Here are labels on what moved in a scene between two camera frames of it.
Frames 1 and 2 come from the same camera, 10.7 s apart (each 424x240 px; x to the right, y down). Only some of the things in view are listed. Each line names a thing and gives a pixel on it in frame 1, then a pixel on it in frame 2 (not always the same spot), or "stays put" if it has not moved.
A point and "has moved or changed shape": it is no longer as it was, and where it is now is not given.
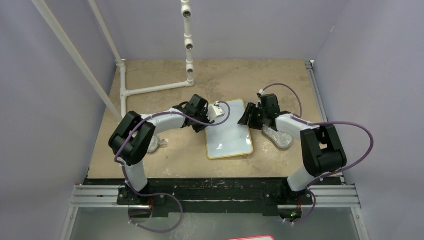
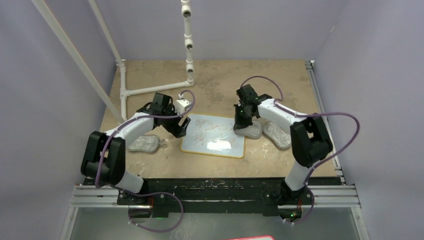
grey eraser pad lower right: [280, 139] stays put
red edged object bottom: [264, 237] stays put
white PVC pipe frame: [188, 31] stays put
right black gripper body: [264, 115] → [240, 108]
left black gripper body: [203, 117] → [172, 123]
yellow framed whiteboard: [229, 138] has moved or changed shape
